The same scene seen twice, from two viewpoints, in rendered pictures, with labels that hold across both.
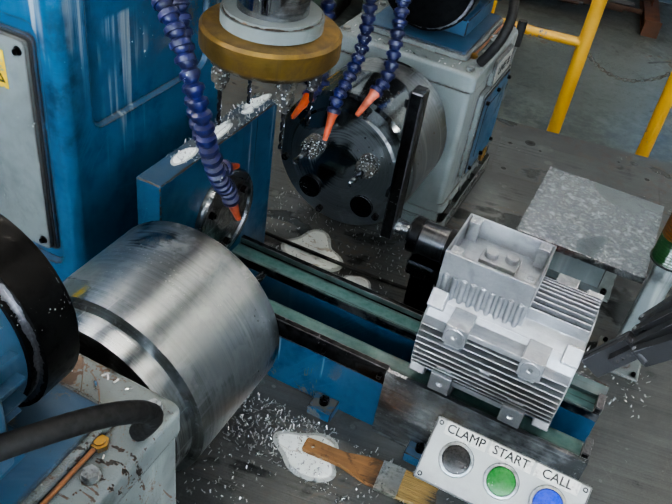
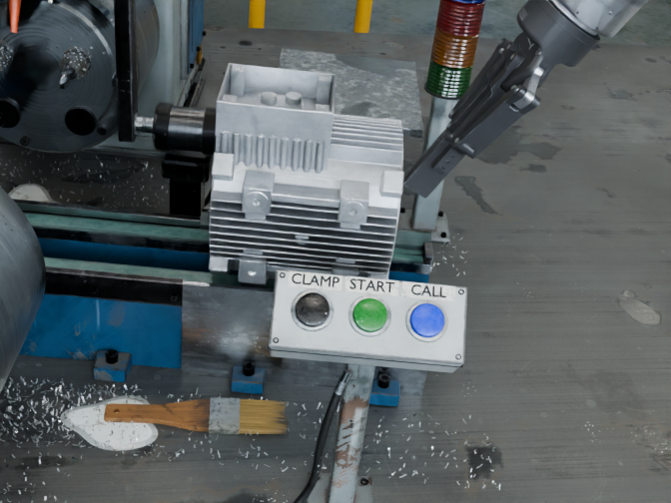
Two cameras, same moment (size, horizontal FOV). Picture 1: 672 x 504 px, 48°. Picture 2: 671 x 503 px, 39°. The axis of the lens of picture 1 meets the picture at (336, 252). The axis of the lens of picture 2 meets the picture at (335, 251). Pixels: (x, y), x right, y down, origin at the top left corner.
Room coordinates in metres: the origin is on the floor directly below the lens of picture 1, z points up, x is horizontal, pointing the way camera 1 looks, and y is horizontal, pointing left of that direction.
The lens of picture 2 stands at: (-0.09, 0.08, 1.56)
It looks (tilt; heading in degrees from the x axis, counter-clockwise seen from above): 34 degrees down; 337
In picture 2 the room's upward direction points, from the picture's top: 7 degrees clockwise
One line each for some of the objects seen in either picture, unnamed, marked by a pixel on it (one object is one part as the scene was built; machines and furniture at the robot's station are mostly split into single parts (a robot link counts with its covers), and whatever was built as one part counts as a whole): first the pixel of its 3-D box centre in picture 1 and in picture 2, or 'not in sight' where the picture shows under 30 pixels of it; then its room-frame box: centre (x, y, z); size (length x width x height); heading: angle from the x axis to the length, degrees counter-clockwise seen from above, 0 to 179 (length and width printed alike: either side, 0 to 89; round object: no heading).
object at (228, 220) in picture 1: (226, 214); not in sight; (0.93, 0.18, 1.02); 0.15 x 0.02 x 0.15; 159
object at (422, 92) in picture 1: (404, 167); (127, 41); (0.97, -0.08, 1.12); 0.04 x 0.03 x 0.26; 69
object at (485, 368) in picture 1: (504, 332); (306, 196); (0.77, -0.25, 1.02); 0.20 x 0.19 x 0.19; 69
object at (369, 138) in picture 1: (372, 133); (65, 35); (1.20, -0.03, 1.04); 0.41 x 0.25 x 0.25; 159
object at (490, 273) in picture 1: (495, 269); (277, 117); (0.78, -0.21, 1.11); 0.12 x 0.11 x 0.07; 69
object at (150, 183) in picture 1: (191, 221); not in sight; (0.95, 0.23, 0.97); 0.30 x 0.11 x 0.34; 159
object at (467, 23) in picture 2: not in sight; (460, 12); (0.98, -0.52, 1.14); 0.06 x 0.06 x 0.04
